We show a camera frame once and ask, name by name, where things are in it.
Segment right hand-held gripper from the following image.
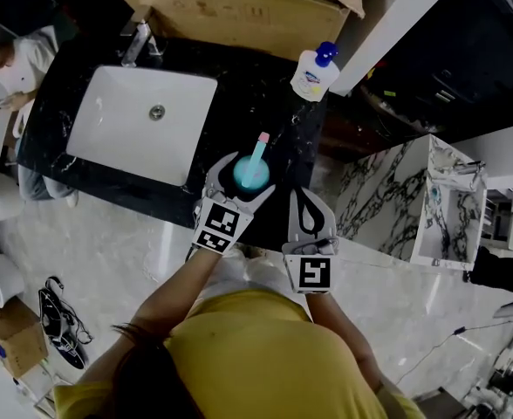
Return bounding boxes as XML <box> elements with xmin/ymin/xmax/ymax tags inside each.
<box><xmin>281</xmin><ymin>187</ymin><xmax>341</xmax><ymax>296</ymax></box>

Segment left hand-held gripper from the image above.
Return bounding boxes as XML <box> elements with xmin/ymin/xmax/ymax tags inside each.
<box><xmin>190</xmin><ymin>150</ymin><xmax>277</xmax><ymax>258</ymax></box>

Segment teal cleaner bottle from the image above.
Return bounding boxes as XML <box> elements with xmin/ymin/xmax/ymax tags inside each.
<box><xmin>231</xmin><ymin>131</ymin><xmax>272</xmax><ymax>194</ymax></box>

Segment person's right forearm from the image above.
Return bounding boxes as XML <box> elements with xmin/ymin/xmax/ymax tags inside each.
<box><xmin>304</xmin><ymin>292</ymin><xmax>415</xmax><ymax>409</ymax></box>

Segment person's left forearm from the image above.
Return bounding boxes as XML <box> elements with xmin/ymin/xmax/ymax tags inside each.
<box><xmin>76</xmin><ymin>247</ymin><xmax>221</xmax><ymax>386</ymax></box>

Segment white soap pump bottle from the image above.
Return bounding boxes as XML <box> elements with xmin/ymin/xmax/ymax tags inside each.
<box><xmin>289</xmin><ymin>41</ymin><xmax>342</xmax><ymax>103</ymax></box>

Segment person's white trousers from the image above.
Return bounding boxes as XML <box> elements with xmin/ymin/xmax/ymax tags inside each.
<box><xmin>195</xmin><ymin>244</ymin><xmax>311</xmax><ymax>312</ymax></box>

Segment white marble vanity cabinet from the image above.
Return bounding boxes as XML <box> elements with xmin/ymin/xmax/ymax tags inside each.
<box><xmin>333</xmin><ymin>134</ymin><xmax>489</xmax><ymax>272</ymax></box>

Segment black marble vanity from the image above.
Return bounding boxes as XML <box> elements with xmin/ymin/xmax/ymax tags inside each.
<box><xmin>16</xmin><ymin>32</ymin><xmax>328</xmax><ymax>253</ymax></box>

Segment white rectangular sink basin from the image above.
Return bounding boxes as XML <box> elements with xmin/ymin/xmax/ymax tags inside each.
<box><xmin>65</xmin><ymin>64</ymin><xmax>220</xmax><ymax>188</ymax></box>

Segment person's yellow shirt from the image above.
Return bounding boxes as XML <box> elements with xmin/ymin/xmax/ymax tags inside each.
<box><xmin>52</xmin><ymin>287</ymin><xmax>428</xmax><ymax>419</ymax></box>

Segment small chrome faucet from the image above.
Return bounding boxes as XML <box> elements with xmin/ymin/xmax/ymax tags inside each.
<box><xmin>451</xmin><ymin>161</ymin><xmax>488</xmax><ymax>188</ymax></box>

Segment large cardboard box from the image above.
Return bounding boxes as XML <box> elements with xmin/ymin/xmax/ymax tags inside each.
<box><xmin>107</xmin><ymin>0</ymin><xmax>366</xmax><ymax>63</ymax></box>

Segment black cabinet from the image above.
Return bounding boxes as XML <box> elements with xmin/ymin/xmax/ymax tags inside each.
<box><xmin>359</xmin><ymin>0</ymin><xmax>513</xmax><ymax>135</ymax></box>

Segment small cardboard box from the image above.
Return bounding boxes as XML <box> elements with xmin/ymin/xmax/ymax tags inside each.
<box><xmin>0</xmin><ymin>296</ymin><xmax>51</xmax><ymax>380</ymax></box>

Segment black floor cable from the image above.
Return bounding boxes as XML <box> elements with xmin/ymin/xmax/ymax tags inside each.
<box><xmin>394</xmin><ymin>319</ymin><xmax>513</xmax><ymax>387</ymax></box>

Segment black device with cables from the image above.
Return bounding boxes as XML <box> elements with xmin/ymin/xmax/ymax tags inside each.
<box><xmin>37</xmin><ymin>275</ymin><xmax>94</xmax><ymax>371</ymax></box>

